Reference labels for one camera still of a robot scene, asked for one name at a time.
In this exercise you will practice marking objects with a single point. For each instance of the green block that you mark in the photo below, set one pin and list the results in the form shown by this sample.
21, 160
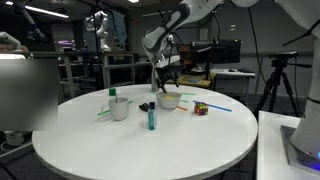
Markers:
112, 91

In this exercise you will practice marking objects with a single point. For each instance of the white lab machine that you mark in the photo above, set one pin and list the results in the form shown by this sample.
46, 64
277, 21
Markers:
15, 137

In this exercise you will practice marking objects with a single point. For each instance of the blue hanging cloth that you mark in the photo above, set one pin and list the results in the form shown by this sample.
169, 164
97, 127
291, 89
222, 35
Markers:
118, 26

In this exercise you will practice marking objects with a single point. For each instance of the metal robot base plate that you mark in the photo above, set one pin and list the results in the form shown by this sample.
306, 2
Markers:
291, 150

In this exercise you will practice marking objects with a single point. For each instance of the grey metal shelf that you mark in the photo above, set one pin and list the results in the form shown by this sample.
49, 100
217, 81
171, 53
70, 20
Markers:
106, 66

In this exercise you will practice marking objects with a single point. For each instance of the white mug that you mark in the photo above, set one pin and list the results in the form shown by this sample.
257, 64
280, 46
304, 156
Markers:
119, 109

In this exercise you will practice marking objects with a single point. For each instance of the blue liquid bottle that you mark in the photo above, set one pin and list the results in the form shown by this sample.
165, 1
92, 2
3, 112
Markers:
152, 118

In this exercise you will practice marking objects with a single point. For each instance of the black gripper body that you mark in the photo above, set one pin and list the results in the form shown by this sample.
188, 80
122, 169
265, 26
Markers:
169, 74

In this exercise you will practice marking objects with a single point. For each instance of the white office desk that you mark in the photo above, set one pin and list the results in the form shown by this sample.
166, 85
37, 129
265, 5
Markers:
235, 74

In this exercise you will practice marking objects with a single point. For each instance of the stainless steel bottle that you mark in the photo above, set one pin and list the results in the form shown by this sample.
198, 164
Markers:
154, 85

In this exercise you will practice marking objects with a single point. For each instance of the grey overhead boom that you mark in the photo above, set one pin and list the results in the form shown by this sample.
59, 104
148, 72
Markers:
33, 28

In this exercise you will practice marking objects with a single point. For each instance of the black computer monitor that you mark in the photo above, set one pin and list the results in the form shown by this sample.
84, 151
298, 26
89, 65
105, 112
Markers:
228, 51

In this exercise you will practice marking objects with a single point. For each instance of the thin grey stirrer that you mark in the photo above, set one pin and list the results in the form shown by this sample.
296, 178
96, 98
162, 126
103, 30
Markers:
116, 98

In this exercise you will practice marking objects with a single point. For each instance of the black camera tripod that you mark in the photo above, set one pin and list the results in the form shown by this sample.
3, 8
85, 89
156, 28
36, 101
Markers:
276, 83

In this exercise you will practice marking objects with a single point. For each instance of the Rubik's cube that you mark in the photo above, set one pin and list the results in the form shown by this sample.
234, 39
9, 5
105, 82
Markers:
201, 109

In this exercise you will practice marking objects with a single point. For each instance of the ceiling strip light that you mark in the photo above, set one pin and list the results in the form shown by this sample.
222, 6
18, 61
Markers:
46, 11

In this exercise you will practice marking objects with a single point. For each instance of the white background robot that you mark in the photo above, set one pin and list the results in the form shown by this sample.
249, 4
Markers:
103, 31

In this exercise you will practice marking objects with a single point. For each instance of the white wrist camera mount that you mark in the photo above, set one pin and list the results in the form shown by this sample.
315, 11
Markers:
166, 62

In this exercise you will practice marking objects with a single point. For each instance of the white bowl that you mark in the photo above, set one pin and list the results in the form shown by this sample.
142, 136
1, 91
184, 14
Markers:
168, 104

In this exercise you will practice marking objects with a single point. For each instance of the green straw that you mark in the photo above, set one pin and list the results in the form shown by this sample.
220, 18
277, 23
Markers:
184, 101

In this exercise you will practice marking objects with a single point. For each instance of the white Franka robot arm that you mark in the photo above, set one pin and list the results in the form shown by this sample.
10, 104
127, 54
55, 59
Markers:
173, 23

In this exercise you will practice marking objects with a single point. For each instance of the grey metal workbench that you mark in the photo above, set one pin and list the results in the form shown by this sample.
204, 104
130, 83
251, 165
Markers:
69, 76

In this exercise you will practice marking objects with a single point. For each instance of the wooden table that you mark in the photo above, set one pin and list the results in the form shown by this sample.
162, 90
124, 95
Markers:
196, 81

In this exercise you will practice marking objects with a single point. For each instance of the small black object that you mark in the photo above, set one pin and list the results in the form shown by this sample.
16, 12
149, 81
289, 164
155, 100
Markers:
144, 107

